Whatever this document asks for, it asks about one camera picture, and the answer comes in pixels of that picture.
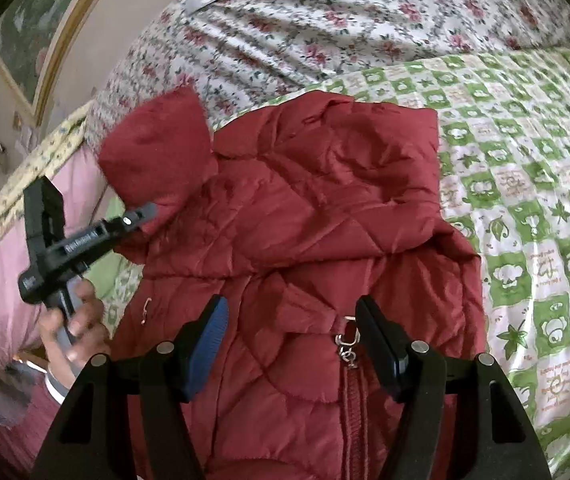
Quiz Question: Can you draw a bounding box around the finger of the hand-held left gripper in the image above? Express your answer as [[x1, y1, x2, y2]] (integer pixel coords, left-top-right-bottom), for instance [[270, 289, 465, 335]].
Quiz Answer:
[[89, 202, 159, 250]]

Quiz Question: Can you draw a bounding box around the gold framed wall picture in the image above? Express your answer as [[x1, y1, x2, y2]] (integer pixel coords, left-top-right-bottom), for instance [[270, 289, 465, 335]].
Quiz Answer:
[[0, 0, 132, 126]]

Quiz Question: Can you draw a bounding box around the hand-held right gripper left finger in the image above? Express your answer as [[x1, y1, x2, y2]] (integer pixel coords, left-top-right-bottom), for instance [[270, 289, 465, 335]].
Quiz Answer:
[[30, 294, 230, 480]]

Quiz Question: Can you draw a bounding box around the pink quilt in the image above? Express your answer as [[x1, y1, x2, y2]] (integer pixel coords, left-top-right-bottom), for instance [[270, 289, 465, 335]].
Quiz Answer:
[[0, 150, 116, 401]]

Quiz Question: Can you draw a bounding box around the yellow floral cloth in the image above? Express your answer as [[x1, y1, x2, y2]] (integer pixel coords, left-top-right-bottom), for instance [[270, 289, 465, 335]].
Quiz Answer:
[[0, 100, 96, 254]]

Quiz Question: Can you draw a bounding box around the red floral quilt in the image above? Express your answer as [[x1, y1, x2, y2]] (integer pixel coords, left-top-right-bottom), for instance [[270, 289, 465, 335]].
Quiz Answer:
[[85, 0, 570, 161]]

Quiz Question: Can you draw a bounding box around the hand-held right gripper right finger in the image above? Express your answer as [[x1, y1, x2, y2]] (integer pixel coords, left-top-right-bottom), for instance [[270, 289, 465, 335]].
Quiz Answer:
[[355, 295, 552, 480]]

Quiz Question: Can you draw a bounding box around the red quilted jacket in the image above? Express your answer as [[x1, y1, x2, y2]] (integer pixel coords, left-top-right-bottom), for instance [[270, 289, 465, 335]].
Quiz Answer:
[[98, 85, 490, 480]]

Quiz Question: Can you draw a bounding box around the green checked blanket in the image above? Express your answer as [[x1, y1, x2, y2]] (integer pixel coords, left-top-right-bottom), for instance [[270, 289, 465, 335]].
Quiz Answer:
[[82, 47, 570, 480]]

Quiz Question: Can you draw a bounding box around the person's left hand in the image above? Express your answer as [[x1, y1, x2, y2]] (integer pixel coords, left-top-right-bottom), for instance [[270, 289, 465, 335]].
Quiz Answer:
[[37, 280, 112, 377]]

